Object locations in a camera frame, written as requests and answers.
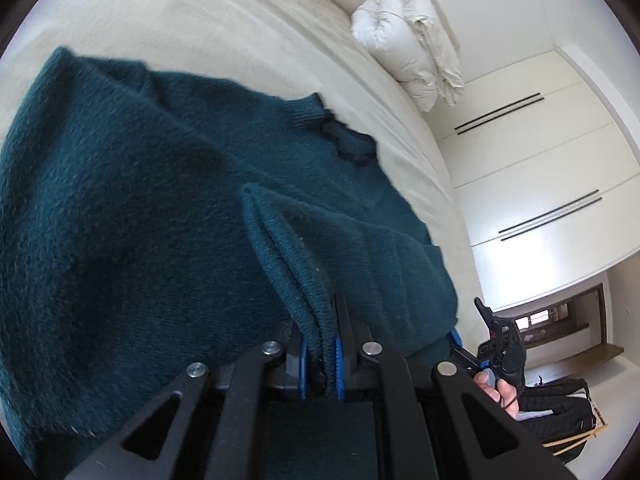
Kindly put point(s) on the person's right hand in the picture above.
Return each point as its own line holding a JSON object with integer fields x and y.
{"x": 500, "y": 391}

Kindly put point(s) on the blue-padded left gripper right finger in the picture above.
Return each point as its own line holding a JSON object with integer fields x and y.
{"x": 356, "y": 356}

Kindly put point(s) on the beige bed sheet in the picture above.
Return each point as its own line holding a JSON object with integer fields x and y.
{"x": 286, "y": 48}

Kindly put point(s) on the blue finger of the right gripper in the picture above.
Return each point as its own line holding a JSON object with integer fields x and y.
{"x": 455, "y": 341}

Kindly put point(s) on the folded white duvet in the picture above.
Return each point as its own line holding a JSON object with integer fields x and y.
{"x": 407, "y": 38}

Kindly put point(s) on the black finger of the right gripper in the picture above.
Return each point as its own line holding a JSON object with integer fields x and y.
{"x": 486, "y": 314}

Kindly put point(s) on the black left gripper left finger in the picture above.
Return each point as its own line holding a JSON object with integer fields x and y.
{"x": 289, "y": 376}

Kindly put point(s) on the white wardrobe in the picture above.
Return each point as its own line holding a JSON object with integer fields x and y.
{"x": 547, "y": 182}

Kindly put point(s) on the black backpack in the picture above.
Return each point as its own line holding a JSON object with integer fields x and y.
{"x": 562, "y": 416}

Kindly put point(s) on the dark teal knit sweater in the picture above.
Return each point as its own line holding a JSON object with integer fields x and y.
{"x": 152, "y": 219}

